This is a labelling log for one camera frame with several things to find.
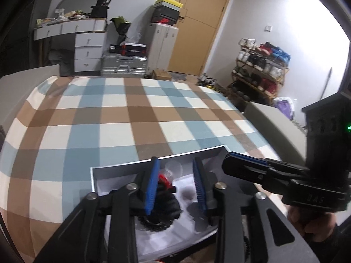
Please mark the white wall switch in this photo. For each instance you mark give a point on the white wall switch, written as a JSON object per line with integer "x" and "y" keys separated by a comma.
{"x": 268, "y": 28}

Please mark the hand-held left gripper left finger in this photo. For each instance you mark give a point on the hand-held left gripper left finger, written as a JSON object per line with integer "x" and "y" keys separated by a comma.
{"x": 153, "y": 186}

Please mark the thin metal pole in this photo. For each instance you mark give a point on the thin metal pole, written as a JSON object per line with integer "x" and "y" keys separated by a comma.
{"x": 327, "y": 83}

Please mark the silver suitcase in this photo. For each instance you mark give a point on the silver suitcase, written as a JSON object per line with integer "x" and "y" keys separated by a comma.
{"x": 123, "y": 65}

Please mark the purple bag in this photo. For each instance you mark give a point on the purple bag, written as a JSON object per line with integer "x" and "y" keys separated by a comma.
{"x": 285, "y": 106}

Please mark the wooden door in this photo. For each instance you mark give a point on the wooden door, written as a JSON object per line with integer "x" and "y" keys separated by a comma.
{"x": 203, "y": 33}

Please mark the pile of shoes on floor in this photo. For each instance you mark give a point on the pile of shoes on floor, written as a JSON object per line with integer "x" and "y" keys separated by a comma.
{"x": 208, "y": 82}

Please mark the dark bag under desk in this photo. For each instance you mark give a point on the dark bag under desk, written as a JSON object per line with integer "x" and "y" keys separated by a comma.
{"x": 59, "y": 60}

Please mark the grey padded bed panel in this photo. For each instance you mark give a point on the grey padded bed panel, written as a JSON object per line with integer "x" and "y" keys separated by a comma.
{"x": 27, "y": 82}
{"x": 274, "y": 126}

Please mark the pile of snack packets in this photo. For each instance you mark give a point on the pile of snack packets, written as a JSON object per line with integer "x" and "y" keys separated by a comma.
{"x": 63, "y": 15}

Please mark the plaid blanket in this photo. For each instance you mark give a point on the plaid blanket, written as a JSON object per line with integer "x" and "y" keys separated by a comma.
{"x": 109, "y": 131}

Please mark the grey rounded mirror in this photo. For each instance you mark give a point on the grey rounded mirror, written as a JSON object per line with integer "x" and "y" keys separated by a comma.
{"x": 76, "y": 2}

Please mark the grey floor mat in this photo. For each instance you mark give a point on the grey floor mat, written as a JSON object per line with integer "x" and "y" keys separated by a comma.
{"x": 179, "y": 75}

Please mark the black hair claw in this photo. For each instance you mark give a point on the black hair claw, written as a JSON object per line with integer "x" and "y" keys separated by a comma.
{"x": 164, "y": 201}

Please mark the black bag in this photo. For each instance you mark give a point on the black bag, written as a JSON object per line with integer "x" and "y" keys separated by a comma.
{"x": 101, "y": 5}

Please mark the small cardboard box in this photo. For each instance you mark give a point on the small cardboard box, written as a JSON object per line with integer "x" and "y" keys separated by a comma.
{"x": 161, "y": 74}

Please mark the black shoe box red stripe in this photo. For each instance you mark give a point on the black shoe box red stripe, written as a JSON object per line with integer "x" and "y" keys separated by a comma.
{"x": 134, "y": 48}

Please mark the wooden shoe rack with shoes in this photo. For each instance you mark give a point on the wooden shoe rack with shoes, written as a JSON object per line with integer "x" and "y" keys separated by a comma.
{"x": 263, "y": 60}

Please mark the red and black shoe box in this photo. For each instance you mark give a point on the red and black shoe box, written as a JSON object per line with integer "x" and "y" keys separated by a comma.
{"x": 164, "y": 20}

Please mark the person's right forearm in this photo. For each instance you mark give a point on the person's right forearm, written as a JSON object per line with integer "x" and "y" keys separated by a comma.
{"x": 341, "y": 243}

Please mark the white dresser desk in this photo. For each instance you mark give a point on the white dresser desk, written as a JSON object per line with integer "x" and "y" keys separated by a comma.
{"x": 87, "y": 41}

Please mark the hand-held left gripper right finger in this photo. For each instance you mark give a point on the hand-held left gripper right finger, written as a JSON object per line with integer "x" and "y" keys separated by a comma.
{"x": 198, "y": 186}

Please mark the person's right hand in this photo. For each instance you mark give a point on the person's right hand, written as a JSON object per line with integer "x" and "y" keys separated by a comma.
{"x": 301, "y": 219}

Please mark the grey cardboard box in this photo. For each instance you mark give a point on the grey cardboard box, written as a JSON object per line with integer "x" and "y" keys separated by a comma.
{"x": 115, "y": 178}

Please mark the bouquet in black wrap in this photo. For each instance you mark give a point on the bouquet in black wrap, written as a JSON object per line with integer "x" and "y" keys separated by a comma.
{"x": 122, "y": 26}

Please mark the yellow and white shoe box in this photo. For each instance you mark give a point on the yellow and white shoe box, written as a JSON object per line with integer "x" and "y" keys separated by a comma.
{"x": 168, "y": 2}

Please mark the round white card red bow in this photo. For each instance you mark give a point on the round white card red bow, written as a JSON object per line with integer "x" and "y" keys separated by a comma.
{"x": 165, "y": 178}

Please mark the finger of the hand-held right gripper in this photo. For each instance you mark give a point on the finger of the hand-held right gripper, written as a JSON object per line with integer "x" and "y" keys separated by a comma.
{"x": 246, "y": 171}
{"x": 246, "y": 157}

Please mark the white upright suitcase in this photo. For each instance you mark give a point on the white upright suitcase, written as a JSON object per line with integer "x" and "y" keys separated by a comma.
{"x": 161, "y": 46}

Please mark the small black box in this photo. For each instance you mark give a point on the small black box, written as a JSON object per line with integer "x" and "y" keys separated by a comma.
{"x": 114, "y": 48}

